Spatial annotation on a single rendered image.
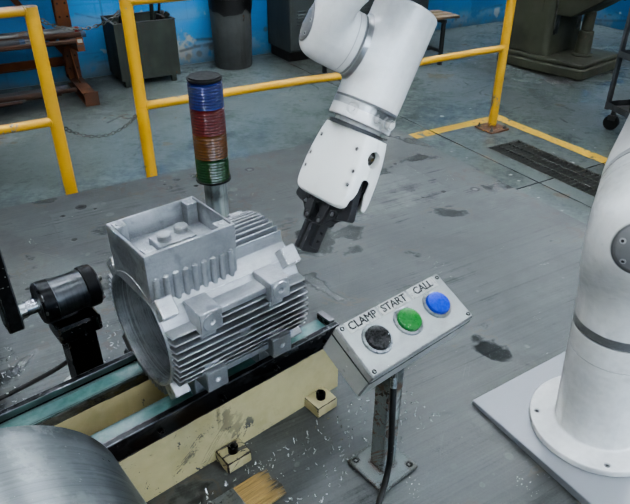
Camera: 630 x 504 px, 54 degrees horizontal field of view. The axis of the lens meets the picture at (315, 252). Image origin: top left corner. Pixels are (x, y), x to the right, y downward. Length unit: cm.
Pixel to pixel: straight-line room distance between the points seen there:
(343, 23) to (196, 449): 57
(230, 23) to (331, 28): 504
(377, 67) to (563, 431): 57
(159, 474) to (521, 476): 49
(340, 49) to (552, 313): 70
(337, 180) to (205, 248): 19
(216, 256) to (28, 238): 84
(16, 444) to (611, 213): 58
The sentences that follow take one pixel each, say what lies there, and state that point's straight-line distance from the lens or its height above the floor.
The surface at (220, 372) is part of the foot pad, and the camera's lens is 78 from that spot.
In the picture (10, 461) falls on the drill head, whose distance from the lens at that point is 49.
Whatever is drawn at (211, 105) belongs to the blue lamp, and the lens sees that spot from 107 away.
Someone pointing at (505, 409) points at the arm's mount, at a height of 81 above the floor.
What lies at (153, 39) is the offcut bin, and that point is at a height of 37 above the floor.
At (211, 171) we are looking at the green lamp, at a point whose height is 106.
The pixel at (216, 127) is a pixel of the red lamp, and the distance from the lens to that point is 108.
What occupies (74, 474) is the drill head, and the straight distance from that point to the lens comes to 50.
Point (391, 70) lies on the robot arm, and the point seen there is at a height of 130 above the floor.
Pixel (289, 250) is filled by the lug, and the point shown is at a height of 109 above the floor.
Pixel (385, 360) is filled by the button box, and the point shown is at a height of 105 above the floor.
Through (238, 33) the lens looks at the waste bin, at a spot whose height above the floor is 32.
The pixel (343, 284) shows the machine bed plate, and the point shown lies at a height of 80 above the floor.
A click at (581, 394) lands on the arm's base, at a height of 91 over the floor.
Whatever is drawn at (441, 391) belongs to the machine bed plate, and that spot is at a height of 80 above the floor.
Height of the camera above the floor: 150
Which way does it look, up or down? 31 degrees down
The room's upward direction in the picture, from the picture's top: straight up
